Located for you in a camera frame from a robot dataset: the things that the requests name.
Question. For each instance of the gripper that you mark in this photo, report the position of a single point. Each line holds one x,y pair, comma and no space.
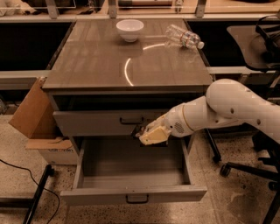
174,120

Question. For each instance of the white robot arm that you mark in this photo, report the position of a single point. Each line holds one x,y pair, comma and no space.
226,103

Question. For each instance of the grey open lower drawer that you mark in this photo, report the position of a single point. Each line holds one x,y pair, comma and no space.
120,170

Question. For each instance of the grey drawer cabinet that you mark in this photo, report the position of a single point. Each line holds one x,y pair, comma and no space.
98,70

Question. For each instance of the grey upper closed drawer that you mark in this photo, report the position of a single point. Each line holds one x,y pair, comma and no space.
104,122

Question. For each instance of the clear plastic water bottle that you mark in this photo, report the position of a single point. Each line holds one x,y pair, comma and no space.
178,36

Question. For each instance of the white cardboard box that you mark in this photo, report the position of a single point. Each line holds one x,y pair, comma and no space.
58,151

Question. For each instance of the white ceramic bowl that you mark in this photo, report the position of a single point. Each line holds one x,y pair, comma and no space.
129,29

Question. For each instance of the black table leg left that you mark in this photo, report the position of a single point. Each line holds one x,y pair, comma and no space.
30,204

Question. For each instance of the brown cardboard sheet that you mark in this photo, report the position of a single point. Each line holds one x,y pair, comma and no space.
34,116

